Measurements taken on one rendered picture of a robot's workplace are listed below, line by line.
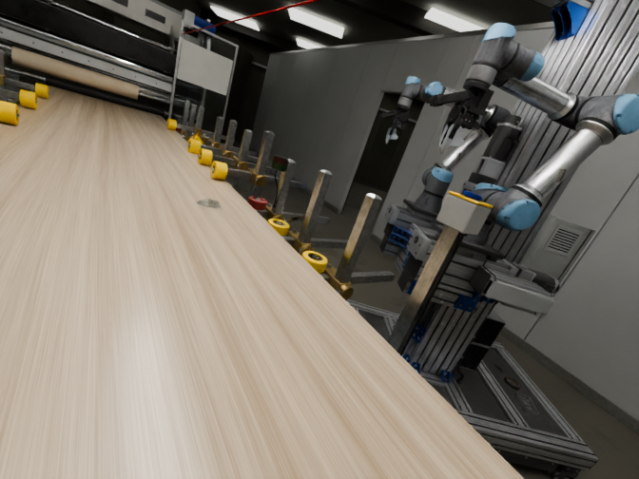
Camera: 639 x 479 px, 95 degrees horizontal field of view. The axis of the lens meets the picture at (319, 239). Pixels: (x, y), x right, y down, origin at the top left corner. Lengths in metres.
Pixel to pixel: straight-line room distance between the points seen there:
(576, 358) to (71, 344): 3.32
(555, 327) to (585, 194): 1.17
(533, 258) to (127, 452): 1.59
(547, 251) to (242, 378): 1.48
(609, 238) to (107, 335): 3.24
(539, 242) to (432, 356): 0.78
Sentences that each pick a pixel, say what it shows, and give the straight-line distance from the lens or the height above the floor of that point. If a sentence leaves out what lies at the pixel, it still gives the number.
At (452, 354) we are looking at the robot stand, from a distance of 1.86.
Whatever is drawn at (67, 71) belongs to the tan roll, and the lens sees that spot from 3.38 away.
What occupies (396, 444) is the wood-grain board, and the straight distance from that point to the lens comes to 0.50.
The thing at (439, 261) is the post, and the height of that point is 1.07.
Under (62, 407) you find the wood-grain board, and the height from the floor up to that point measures 0.90.
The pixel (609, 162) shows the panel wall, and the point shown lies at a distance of 3.39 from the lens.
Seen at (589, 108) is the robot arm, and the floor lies 1.59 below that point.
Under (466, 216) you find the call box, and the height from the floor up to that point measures 1.19.
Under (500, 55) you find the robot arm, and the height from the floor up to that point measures 1.59.
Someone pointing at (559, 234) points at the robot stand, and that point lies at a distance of 1.68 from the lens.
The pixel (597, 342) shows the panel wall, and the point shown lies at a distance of 3.33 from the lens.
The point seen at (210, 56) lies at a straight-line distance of 3.45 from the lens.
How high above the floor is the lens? 1.25
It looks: 19 degrees down
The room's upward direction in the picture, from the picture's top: 19 degrees clockwise
